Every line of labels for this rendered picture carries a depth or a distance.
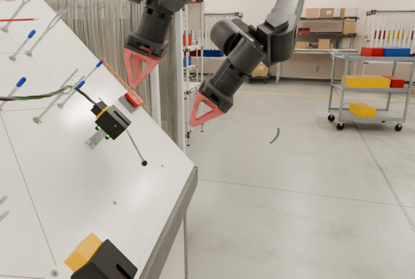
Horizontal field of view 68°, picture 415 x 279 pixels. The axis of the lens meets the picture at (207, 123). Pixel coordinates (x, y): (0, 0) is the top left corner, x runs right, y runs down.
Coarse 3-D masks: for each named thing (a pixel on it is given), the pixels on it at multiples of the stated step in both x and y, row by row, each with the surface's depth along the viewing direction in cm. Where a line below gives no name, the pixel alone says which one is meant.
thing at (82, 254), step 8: (88, 240) 40; (96, 240) 41; (80, 248) 39; (88, 248) 40; (96, 248) 40; (72, 256) 38; (80, 256) 38; (88, 256) 39; (72, 264) 39; (80, 264) 38
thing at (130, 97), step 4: (128, 92) 90; (128, 96) 89; (132, 96) 90; (128, 100) 89; (132, 100) 89; (136, 100) 90; (140, 100) 92; (132, 104) 90; (136, 104) 89; (140, 104) 92
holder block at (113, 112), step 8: (104, 112) 64; (112, 112) 65; (120, 112) 67; (96, 120) 65; (104, 120) 64; (112, 120) 64; (120, 120) 65; (128, 120) 68; (104, 128) 65; (112, 128) 65; (120, 128) 65; (112, 136) 66
